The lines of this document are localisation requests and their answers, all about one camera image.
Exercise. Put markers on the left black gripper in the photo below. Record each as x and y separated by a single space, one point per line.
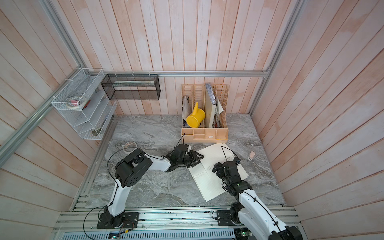
195 156

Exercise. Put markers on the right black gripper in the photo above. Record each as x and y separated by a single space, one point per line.
221 171

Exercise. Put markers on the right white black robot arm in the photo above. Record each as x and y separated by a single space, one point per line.
249 210

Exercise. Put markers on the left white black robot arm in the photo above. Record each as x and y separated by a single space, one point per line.
130 170

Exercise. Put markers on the open cream notebook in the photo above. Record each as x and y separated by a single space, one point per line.
209 184

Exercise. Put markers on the small pink eraser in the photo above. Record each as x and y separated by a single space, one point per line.
251 156

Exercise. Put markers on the yellow watering can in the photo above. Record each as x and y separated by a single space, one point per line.
197 116

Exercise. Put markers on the papers in organizer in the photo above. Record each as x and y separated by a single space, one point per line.
218 110

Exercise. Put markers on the cream book in organizer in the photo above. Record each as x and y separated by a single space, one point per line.
210 106

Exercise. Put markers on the beige desk organizer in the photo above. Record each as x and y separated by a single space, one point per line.
196 93

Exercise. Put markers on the clear tape roll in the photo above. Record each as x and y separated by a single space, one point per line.
129 147

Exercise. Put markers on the tape roll on shelf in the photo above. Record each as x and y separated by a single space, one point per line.
76 102

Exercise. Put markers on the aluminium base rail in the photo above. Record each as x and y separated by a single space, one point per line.
85 221

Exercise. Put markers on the black mesh wall basket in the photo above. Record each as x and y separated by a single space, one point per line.
132 87

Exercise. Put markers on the white wire shelf rack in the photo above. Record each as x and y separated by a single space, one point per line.
91 122

